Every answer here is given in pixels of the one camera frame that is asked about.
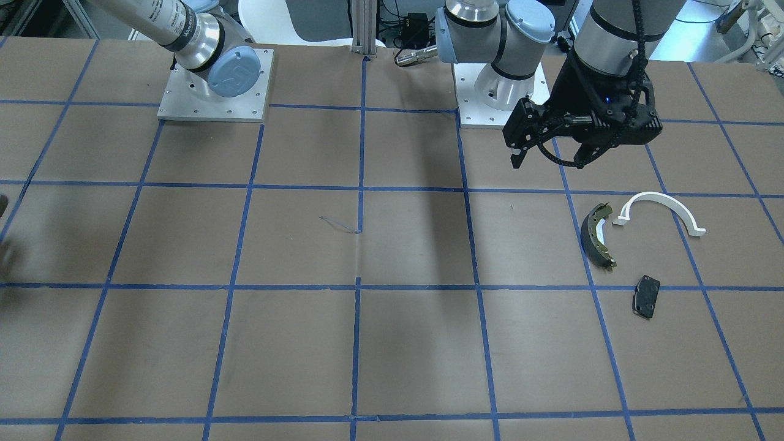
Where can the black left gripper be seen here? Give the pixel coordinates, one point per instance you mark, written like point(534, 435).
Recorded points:
point(576, 82)

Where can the black brake pad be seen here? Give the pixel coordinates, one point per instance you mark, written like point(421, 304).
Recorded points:
point(645, 298)

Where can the aluminium frame post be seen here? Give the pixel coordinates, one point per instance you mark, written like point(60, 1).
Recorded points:
point(363, 27)

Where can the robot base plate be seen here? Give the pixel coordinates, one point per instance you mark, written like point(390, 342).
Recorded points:
point(502, 98)
point(188, 98)

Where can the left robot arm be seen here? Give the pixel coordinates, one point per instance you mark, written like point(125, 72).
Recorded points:
point(512, 38)

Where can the silver cylindrical tool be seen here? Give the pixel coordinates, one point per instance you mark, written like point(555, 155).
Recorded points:
point(416, 56)

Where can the olive green brake shoe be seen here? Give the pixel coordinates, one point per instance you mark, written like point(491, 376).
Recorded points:
point(592, 237)

